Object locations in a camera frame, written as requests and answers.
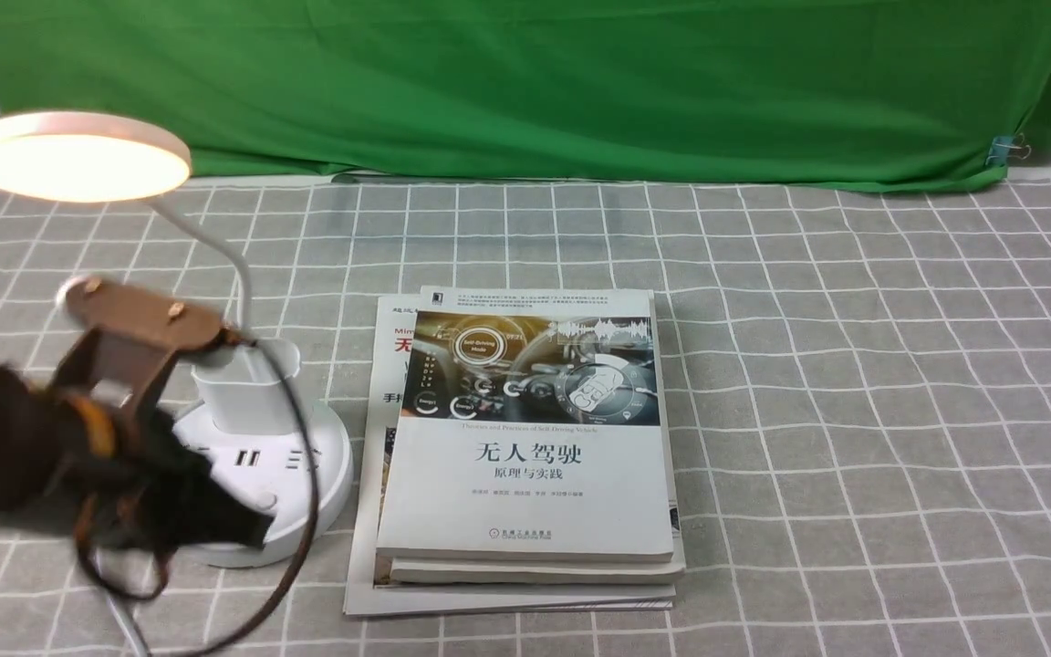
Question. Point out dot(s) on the wrist camera on brown mount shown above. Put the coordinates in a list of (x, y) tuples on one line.
[(135, 337)]

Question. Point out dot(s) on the bottom magazine white cover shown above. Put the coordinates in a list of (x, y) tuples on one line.
[(373, 590)]

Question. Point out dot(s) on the green backdrop cloth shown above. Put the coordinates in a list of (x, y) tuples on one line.
[(870, 96)]

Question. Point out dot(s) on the blue binder clip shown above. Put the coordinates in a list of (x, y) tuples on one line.
[(1007, 150)]

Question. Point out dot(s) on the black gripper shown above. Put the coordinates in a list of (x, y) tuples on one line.
[(129, 482)]

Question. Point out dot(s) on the middle book under top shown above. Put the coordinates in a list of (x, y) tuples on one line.
[(535, 572)]

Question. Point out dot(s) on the grey checkered tablecloth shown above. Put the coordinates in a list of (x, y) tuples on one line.
[(860, 394)]

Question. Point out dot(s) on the white desk lamp with sockets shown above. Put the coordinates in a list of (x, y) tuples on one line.
[(269, 442)]

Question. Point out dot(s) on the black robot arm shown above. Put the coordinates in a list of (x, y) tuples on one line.
[(30, 455)]

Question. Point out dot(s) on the self-driving book white cover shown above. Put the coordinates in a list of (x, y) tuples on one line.
[(525, 484)]

